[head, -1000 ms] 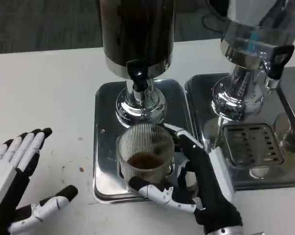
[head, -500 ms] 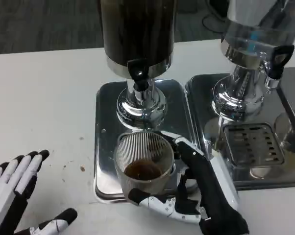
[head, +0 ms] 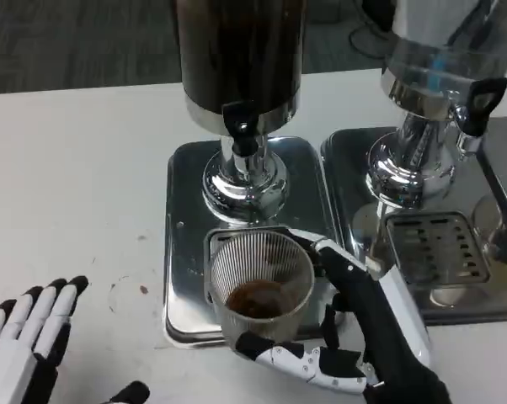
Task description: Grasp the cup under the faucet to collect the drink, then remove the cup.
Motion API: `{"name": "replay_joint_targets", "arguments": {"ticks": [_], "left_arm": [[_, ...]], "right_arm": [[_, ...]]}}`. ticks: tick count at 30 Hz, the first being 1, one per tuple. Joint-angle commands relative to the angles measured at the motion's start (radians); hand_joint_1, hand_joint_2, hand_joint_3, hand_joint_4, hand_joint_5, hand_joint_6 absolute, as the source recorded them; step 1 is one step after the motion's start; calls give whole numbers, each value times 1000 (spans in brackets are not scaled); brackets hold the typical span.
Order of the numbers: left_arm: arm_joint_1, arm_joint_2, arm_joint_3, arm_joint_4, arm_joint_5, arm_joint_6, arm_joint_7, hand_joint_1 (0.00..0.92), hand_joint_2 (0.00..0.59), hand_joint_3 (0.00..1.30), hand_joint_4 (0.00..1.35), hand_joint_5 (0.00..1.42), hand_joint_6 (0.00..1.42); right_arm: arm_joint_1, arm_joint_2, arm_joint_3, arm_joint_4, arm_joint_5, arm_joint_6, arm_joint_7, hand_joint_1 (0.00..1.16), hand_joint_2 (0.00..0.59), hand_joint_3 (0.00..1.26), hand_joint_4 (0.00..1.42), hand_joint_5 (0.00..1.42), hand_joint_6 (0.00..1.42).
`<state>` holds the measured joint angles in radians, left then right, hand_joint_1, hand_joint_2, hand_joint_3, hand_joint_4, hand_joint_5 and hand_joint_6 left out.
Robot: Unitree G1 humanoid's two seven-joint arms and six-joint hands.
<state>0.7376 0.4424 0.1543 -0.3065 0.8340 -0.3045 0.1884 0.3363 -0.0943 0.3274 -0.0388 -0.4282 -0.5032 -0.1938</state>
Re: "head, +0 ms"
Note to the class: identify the black tap lever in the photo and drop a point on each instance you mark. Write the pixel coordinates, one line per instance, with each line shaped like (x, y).
(238, 124)

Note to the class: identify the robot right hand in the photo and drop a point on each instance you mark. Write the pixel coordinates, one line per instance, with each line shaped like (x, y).
(375, 311)

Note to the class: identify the clear ribbed glass cup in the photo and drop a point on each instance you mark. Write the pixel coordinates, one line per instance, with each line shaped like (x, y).
(257, 273)

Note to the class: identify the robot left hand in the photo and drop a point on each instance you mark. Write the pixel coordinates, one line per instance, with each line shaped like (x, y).
(26, 332)

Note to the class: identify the dark drink dispenser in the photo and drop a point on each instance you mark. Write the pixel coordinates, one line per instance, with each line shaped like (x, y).
(241, 50)

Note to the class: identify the clear steel drink dispenser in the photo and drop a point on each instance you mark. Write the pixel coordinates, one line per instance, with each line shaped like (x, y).
(430, 63)

